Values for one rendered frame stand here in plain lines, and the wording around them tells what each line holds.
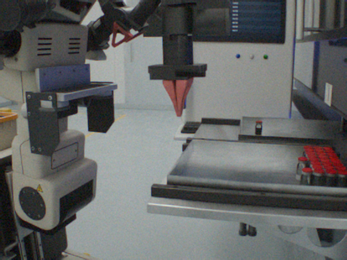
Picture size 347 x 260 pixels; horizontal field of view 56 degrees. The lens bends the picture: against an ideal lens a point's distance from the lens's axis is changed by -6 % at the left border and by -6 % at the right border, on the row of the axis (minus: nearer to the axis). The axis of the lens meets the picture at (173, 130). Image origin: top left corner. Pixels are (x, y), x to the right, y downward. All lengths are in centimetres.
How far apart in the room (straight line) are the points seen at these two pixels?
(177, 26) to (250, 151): 39
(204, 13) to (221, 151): 39
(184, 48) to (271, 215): 32
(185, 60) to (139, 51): 577
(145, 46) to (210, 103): 487
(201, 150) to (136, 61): 559
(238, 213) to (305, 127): 68
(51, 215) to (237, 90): 95
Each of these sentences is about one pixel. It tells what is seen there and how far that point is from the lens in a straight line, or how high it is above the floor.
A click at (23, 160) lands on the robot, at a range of 99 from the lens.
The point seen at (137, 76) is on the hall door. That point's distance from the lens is 643.
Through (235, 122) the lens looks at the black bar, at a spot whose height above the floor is 89.
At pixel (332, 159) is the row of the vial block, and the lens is 75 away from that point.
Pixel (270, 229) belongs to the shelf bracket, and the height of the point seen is 80.
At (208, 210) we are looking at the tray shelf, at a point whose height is 88.
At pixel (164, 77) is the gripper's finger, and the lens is 63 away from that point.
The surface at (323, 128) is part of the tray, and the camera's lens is 123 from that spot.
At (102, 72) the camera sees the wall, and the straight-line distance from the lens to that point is 669.
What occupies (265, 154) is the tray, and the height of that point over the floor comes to 89.
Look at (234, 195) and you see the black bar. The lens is 61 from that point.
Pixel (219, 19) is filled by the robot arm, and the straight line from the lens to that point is 62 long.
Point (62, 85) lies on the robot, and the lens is 96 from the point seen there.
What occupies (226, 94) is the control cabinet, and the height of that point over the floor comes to 94.
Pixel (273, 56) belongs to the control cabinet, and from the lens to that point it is 154.
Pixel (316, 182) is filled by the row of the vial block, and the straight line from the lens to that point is 67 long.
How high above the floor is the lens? 115
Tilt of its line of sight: 14 degrees down
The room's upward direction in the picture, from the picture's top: straight up
